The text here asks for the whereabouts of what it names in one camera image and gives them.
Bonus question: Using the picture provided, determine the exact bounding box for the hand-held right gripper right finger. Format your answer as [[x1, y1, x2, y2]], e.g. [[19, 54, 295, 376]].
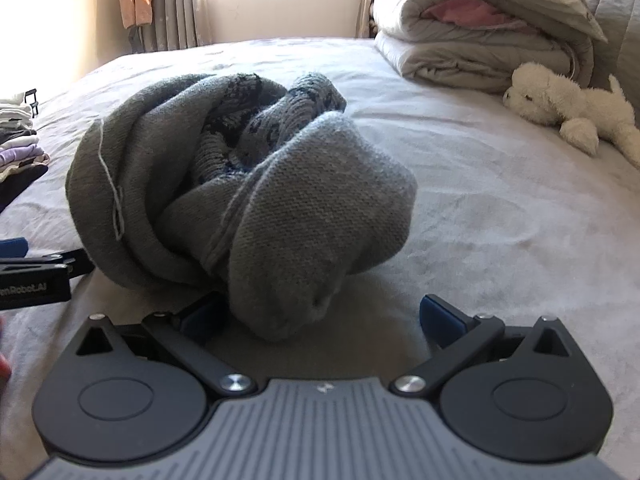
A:
[[391, 295, 574, 397]]

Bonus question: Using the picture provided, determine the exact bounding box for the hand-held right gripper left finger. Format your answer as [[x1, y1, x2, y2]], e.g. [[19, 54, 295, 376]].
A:
[[75, 291, 255, 397]]

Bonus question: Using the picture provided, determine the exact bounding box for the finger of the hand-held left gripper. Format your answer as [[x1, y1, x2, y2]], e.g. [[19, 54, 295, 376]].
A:
[[0, 248, 96, 281], [0, 237, 29, 261]]

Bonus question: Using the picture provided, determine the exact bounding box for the grey knitted sweater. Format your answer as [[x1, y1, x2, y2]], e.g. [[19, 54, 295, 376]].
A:
[[65, 72, 418, 343]]

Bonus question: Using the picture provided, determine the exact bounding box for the pile of folded clothes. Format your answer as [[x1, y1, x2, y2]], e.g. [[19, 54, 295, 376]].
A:
[[0, 89, 51, 213]]

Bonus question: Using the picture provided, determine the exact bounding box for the white plush dog toy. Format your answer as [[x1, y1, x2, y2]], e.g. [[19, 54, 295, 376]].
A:
[[502, 61, 640, 171]]

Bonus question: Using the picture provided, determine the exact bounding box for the folded grey comforter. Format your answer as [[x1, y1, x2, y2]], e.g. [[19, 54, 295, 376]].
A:
[[372, 0, 596, 94]]

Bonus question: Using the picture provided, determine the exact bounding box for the quilted grey headboard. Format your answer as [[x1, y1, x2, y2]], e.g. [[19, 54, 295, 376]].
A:
[[570, 0, 640, 126]]

